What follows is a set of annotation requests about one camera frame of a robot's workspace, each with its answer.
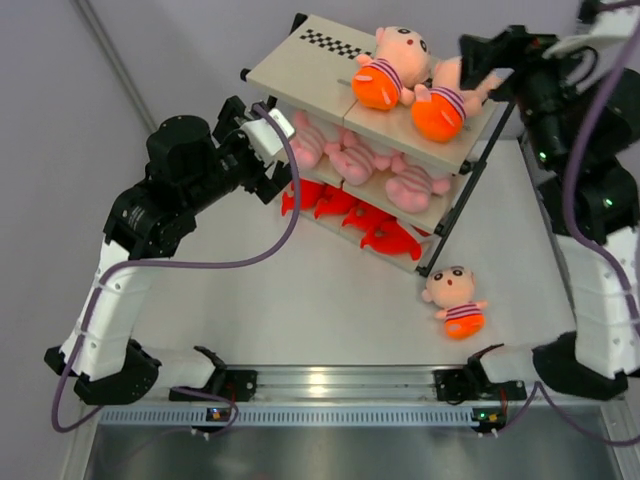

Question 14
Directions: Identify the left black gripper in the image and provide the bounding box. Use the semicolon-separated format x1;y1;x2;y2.
181;98;295;215

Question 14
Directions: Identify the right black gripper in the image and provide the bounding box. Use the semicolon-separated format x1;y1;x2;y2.
461;28;610;174

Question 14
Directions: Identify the pink striped frog plush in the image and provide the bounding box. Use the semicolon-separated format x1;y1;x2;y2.
323;130;399;186
385;155;454;213
290;110;343;169

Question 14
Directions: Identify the boy doll face up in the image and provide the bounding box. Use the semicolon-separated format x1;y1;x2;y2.
411;56;503;143

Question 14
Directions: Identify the boy doll black hair back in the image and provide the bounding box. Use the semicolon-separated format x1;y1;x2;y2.
351;26;431;111

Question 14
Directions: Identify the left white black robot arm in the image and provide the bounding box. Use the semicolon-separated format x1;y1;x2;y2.
44;97;294;406

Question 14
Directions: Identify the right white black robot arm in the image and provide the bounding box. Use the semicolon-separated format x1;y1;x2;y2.
459;25;639;400

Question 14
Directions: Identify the red whale plush leftmost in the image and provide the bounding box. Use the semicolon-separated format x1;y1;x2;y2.
281;179;326;216

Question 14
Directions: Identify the red whale plush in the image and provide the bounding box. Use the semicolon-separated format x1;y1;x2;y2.
281;179;326;216
360;220;431;261
314;185;358;219
341;201;393;232

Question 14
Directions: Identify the red whale plush rightmost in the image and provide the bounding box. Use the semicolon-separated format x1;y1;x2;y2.
360;220;431;261

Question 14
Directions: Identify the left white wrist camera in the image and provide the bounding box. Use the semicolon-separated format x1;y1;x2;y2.
240;108;295;164

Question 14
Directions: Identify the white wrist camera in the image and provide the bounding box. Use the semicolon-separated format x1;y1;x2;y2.
543;1;639;59
240;108;295;164

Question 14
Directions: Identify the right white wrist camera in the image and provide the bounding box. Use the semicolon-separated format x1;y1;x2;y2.
543;1;639;59

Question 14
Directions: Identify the beige three-tier shelf black frame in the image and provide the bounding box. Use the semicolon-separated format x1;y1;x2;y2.
243;14;507;275

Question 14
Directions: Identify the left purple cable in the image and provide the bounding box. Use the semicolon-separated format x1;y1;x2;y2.
52;103;302;436

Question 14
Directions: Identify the purple cable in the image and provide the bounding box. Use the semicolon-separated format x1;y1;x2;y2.
492;0;640;446
52;103;302;436

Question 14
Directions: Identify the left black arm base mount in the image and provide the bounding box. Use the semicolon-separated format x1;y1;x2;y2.
168;368;259;402

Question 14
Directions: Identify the grey slotted cable duct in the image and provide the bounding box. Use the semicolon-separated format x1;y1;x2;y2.
100;405;503;427

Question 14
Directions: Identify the aluminium rail base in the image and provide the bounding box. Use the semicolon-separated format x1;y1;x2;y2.
149;363;626;402

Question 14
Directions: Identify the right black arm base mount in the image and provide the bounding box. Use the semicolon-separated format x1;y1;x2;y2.
433;366;527;405

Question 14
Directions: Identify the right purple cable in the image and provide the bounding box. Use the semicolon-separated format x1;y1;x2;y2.
492;0;640;446

